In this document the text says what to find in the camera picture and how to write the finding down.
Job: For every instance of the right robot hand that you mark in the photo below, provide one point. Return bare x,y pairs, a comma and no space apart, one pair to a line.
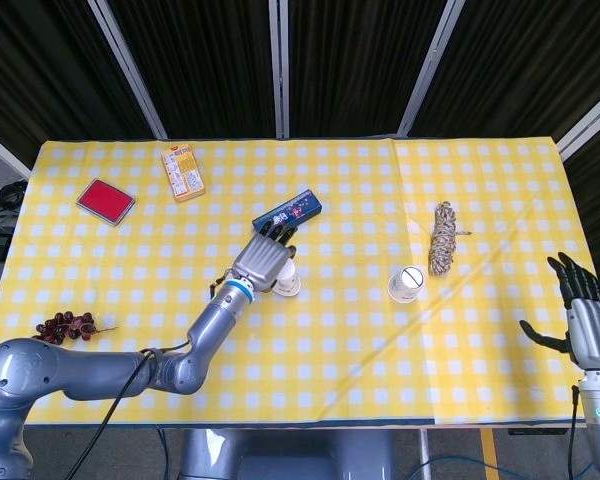
592,330

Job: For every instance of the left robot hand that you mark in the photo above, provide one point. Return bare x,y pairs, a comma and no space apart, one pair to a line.
260,260

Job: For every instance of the white paper cup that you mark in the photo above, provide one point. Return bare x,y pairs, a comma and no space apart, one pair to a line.
287,285

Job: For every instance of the white cup with black line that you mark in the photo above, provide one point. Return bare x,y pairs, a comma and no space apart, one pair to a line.
405,285

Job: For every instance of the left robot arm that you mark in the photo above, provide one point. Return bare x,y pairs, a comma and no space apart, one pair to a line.
30,370

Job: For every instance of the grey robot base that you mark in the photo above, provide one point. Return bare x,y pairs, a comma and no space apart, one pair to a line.
280,455

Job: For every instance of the yellow checkered tablecloth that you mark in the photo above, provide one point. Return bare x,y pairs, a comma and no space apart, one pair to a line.
330,350

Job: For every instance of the blue rectangular box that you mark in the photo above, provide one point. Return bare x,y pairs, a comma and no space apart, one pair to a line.
300,207

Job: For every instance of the yellow snack box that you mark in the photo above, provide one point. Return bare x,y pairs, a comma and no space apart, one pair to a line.
182,172

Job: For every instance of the red stamp pad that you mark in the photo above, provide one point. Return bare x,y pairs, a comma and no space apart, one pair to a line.
105,201

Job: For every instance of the dark red grape bunch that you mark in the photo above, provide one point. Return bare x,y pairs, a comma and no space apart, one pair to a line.
67,322

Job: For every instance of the grey table leg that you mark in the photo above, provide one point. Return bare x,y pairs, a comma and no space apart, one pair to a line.
424,445

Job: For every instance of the white partition frame post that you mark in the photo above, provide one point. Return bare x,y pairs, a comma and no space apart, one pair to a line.
427,70
587,127
5,150
279,70
127,70

